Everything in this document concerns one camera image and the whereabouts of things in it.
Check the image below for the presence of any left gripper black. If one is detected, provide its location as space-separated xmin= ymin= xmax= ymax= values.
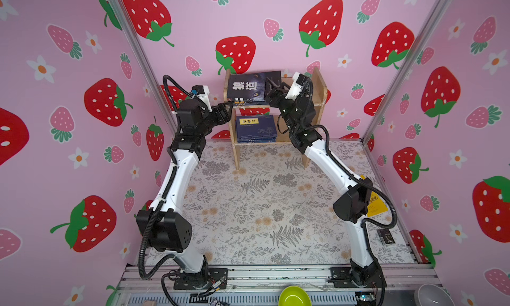
xmin=194 ymin=102 xmax=230 ymax=141

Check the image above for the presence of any blue book yellow label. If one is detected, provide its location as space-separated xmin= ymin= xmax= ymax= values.
xmin=237 ymin=138 xmax=276 ymax=144

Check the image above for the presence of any purple-navy book yellow label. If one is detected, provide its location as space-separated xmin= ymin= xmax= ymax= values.
xmin=236 ymin=115 xmax=278 ymax=140

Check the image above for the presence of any black wolf cover book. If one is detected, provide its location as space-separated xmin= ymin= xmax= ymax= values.
xmin=227 ymin=71 xmax=282 ymax=105

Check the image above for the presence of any yellow cartoon cover book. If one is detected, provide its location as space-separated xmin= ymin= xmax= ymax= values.
xmin=367 ymin=191 xmax=389 ymax=218

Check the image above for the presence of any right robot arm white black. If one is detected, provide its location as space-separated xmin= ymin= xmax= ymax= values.
xmin=264 ymin=77 xmax=397 ymax=289

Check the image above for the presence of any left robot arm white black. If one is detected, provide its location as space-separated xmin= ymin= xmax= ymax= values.
xmin=136 ymin=85 xmax=232 ymax=289

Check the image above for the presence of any wooden two-tier shelf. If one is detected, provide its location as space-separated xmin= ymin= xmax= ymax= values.
xmin=222 ymin=68 xmax=328 ymax=171

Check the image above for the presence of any small black card box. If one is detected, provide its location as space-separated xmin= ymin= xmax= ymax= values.
xmin=377 ymin=229 xmax=396 ymax=246

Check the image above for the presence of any green bowl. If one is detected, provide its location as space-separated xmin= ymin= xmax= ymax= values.
xmin=278 ymin=286 xmax=312 ymax=306

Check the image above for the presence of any grey bowl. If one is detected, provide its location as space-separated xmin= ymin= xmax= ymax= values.
xmin=414 ymin=284 xmax=455 ymax=306

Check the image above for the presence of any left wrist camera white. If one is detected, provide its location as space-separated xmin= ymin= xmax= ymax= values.
xmin=192 ymin=85 xmax=212 ymax=112

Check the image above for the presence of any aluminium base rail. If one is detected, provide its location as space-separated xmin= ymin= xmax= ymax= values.
xmin=107 ymin=263 xmax=443 ymax=306

